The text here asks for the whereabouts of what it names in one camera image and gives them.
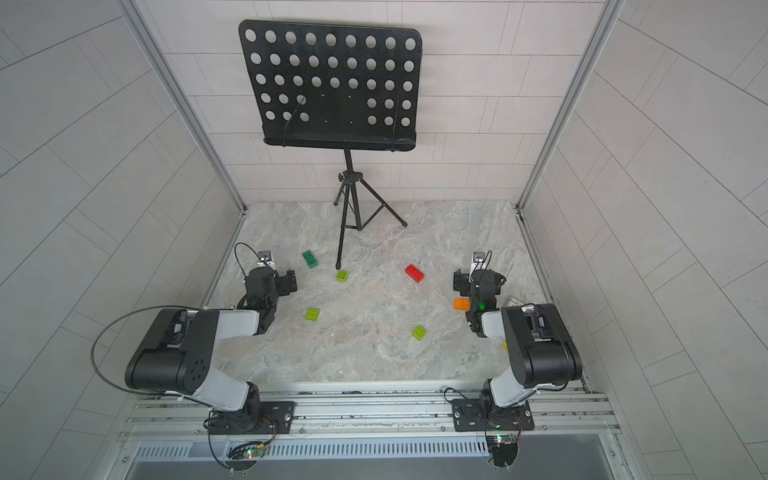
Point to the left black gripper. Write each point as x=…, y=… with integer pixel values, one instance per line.
x=283, y=282

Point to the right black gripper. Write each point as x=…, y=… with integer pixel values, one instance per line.
x=467, y=282

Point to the orange curved lego brick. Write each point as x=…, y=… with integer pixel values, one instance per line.
x=462, y=304

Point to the dark green lego brick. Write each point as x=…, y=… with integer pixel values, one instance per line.
x=310, y=259

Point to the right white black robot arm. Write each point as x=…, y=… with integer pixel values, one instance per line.
x=541, y=353

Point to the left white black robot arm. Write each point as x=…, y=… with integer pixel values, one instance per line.
x=175, y=355

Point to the red lego brick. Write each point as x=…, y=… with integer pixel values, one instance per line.
x=414, y=273

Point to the right green circuit board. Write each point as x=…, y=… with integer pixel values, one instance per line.
x=503, y=450

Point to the green circuit board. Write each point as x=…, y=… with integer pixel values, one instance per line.
x=243, y=457
x=503, y=450

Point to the left green circuit board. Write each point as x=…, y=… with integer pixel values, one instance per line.
x=243, y=457

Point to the black perforated music stand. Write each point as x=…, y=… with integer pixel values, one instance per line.
x=335, y=87

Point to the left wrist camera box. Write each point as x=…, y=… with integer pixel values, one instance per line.
x=265, y=257

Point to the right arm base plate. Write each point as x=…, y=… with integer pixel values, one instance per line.
x=470, y=416

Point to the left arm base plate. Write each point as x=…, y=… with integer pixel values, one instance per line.
x=267, y=419

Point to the aluminium mounting rail frame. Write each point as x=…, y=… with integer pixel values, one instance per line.
x=378, y=420

